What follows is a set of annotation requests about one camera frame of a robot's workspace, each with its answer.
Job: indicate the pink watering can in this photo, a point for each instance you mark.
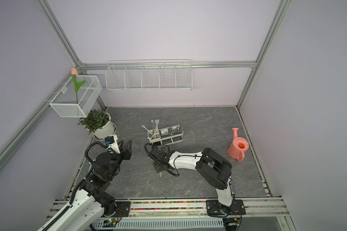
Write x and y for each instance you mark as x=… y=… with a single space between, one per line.
x=238 y=147

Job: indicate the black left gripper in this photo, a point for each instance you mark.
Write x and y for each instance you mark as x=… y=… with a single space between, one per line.
x=126 y=153

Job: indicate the white wire basket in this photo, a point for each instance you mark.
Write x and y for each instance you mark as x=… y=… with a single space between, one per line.
x=64 y=102

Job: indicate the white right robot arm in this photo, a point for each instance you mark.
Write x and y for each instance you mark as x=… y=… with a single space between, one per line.
x=211 y=166

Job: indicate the beige toothbrush holder tray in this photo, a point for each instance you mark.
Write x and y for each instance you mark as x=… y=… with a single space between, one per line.
x=167 y=136

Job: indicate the artificial pink tulip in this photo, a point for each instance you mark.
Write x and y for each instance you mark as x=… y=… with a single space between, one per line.
x=76 y=83

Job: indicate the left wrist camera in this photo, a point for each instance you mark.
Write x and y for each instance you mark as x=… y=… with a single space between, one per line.
x=112 y=144

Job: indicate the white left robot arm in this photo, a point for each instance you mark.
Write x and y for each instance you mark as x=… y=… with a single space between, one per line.
x=89 y=200

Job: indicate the potted green plant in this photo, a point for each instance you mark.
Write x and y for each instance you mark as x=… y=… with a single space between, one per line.
x=99 y=124

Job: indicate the long white wire shelf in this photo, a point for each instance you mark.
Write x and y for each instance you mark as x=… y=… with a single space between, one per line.
x=158 y=74

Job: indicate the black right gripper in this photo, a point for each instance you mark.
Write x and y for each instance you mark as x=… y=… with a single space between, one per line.
x=155 y=168

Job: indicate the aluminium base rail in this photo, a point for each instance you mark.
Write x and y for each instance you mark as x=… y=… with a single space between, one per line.
x=159 y=214

